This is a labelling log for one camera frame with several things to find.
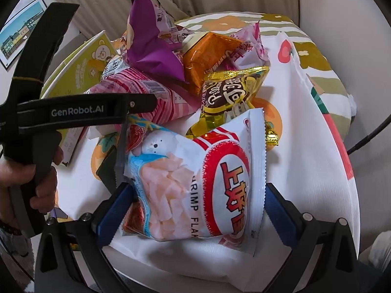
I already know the orange snack bag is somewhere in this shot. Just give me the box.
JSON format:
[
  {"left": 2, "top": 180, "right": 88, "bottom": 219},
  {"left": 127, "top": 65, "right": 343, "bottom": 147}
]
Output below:
[{"left": 182, "top": 32, "right": 242, "bottom": 97}]

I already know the shrimp flakes snack bag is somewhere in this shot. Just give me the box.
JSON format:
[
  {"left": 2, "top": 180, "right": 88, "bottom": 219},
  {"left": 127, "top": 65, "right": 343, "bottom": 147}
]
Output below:
[{"left": 123, "top": 108, "right": 266, "bottom": 255}]

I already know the person's white clothing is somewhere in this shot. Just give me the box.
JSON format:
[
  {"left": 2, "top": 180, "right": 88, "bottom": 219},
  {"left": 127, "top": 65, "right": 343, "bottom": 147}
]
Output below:
[{"left": 369, "top": 230, "right": 391, "bottom": 272}]

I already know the green striped floral blanket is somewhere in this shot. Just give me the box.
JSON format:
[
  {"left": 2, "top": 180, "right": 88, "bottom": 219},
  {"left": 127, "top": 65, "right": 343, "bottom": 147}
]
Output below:
[{"left": 176, "top": 11, "right": 352, "bottom": 139}]

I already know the dark green snack bar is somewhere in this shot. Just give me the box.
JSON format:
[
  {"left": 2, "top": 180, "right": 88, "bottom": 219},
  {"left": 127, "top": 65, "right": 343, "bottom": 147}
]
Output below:
[{"left": 96, "top": 146, "right": 117, "bottom": 194}]

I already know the green cardboard storage box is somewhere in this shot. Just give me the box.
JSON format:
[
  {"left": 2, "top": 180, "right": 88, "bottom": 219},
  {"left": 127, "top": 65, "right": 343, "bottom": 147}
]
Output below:
[{"left": 39, "top": 30, "right": 119, "bottom": 167}]

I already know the pink striped snack bag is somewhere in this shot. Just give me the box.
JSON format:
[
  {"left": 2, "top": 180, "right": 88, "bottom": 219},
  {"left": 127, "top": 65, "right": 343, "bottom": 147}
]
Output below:
[{"left": 85, "top": 55, "right": 201, "bottom": 141}]

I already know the person's left hand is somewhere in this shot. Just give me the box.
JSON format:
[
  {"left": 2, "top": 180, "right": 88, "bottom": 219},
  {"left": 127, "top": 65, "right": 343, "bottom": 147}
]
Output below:
[{"left": 0, "top": 146, "right": 65, "bottom": 230}]

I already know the pink white snack bag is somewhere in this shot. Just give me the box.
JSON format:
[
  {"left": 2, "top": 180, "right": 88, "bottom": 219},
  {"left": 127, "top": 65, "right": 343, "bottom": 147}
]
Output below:
[{"left": 221, "top": 22, "right": 270, "bottom": 70}]

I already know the white persimmon print cloth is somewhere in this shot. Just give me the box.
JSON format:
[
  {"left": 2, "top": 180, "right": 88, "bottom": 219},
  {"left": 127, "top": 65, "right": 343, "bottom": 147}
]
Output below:
[{"left": 56, "top": 32, "right": 361, "bottom": 292}]

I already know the black curved cable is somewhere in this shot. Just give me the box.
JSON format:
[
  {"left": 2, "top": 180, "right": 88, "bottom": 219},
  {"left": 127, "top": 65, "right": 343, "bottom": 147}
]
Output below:
[{"left": 346, "top": 122, "right": 391, "bottom": 156}]

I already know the purple snack bag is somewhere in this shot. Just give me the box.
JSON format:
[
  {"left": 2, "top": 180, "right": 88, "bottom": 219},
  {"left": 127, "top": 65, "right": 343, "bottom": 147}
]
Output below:
[{"left": 123, "top": 0, "right": 192, "bottom": 82}]

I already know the yellow brown snack bag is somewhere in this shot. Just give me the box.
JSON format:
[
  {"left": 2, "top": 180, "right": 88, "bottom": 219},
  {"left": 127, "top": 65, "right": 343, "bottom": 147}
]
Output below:
[{"left": 185, "top": 66, "right": 269, "bottom": 147}]

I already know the framed building picture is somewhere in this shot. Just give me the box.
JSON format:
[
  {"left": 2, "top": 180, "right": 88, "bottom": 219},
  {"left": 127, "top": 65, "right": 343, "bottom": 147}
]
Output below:
[{"left": 0, "top": 0, "right": 46, "bottom": 70}]

